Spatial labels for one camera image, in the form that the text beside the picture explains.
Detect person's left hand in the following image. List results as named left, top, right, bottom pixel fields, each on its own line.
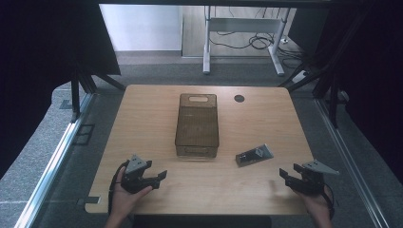
left=109, top=175, right=154, bottom=220

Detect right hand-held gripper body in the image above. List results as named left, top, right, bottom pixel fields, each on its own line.
left=293, top=159, right=340, bottom=196

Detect white power strip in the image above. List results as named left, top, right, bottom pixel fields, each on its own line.
left=291, top=69, right=310, bottom=85

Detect black curtain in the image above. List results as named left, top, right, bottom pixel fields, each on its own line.
left=0, top=0, right=122, bottom=180
left=312, top=0, right=403, bottom=186

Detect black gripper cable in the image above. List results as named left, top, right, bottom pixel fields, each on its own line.
left=107, top=160, right=130, bottom=217
left=322, top=183, right=336, bottom=220

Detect black floor cables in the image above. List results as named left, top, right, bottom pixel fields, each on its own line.
left=208, top=7, right=307, bottom=69

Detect person's right hand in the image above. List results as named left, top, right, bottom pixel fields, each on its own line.
left=297, top=185, right=335, bottom=222

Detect white desk frame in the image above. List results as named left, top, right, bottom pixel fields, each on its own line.
left=202, top=5, right=292, bottom=77

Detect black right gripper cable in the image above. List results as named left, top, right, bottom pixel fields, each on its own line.
left=322, top=183, right=336, bottom=220

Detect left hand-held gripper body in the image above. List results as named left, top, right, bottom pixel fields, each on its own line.
left=121, top=154, right=154, bottom=195

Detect black metal stand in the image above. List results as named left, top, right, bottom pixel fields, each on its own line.
left=278, top=56, right=341, bottom=129
left=69, top=61, right=126, bottom=124

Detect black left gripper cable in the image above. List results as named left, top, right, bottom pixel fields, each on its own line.
left=107, top=160, right=130, bottom=217

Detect brown translucent plastic basket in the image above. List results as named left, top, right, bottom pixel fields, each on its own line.
left=174, top=92, right=221, bottom=159

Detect silver metal rail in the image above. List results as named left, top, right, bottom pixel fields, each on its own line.
left=13, top=92, right=97, bottom=228
left=314, top=98, right=382, bottom=228

